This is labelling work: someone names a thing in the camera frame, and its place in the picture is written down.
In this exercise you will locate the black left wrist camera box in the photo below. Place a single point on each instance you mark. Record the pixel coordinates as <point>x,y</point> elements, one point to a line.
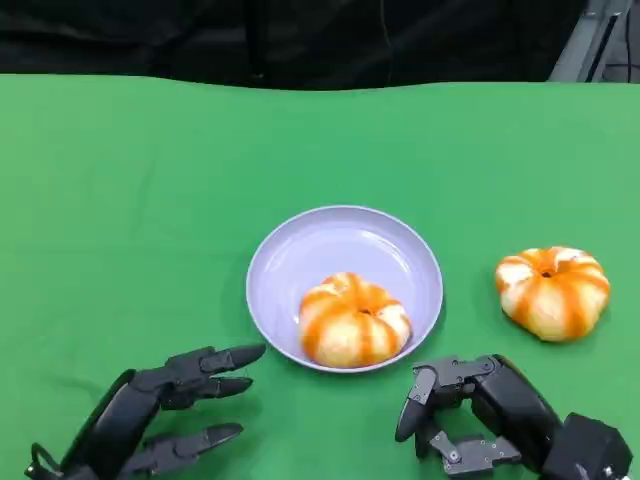
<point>75,475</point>

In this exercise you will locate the green table cloth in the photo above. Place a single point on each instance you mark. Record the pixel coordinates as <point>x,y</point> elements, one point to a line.
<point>150,200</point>

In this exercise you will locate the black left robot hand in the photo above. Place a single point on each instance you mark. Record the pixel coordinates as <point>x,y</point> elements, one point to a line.
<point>115,420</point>

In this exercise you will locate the grey metal frame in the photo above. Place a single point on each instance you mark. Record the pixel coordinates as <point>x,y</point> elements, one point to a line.
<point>580,45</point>

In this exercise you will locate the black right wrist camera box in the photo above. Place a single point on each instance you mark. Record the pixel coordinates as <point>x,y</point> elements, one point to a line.
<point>590,450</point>

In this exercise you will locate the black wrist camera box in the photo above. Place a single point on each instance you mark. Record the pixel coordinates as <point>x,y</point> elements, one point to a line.
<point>590,450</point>
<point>75,475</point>

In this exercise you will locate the orange and white bread roll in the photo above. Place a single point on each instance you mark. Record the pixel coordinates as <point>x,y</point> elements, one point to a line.
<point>555,300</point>
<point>350,325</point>

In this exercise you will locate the lilac plate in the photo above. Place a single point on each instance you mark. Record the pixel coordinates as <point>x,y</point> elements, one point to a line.
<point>350,250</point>

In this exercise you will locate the black backdrop cloth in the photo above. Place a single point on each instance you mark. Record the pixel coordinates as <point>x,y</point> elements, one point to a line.
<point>250,40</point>

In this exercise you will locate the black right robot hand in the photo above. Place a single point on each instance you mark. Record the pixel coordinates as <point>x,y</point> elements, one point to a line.
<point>515,405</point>

